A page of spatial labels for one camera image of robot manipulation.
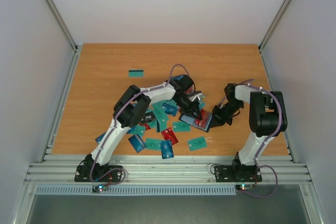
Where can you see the teal card with magnetic stripe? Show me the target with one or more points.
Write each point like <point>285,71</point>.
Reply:
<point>136,73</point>

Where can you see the black VIP card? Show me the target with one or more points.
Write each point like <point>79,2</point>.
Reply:
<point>148,117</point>

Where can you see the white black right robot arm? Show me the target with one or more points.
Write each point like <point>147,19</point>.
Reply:
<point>267,119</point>

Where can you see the grey slotted cable duct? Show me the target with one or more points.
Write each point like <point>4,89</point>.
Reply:
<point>138,190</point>

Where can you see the red card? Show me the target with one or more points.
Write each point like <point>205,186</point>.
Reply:
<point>205,121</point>
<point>169,135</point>

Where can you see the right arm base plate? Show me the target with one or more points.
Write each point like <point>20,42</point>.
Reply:
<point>247,174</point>

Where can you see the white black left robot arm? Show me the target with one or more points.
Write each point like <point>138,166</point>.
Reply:
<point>129,111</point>

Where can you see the teal VIP card front right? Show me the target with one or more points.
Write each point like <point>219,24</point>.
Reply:
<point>197,143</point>

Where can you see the dark blue card holder wallet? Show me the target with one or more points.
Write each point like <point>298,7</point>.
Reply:
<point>191,121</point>

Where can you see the blue striped card front left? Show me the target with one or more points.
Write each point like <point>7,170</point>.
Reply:
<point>137,143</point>

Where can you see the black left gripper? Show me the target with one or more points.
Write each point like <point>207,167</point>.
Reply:
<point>195,107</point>

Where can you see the aluminium frame post left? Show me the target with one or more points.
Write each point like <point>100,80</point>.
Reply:
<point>53,8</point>

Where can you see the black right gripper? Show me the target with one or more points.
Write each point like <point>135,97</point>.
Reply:
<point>223,112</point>

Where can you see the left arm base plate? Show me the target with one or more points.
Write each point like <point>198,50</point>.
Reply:
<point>104,174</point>

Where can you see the aluminium frame post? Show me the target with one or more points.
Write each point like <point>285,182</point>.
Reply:
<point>53,8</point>
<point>275,22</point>

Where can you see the aluminium frame post right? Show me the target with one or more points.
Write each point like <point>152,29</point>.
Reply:
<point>275,22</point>

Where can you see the teal vip card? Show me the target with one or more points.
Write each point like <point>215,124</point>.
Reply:
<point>153,144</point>
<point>197,143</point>
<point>181,127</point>

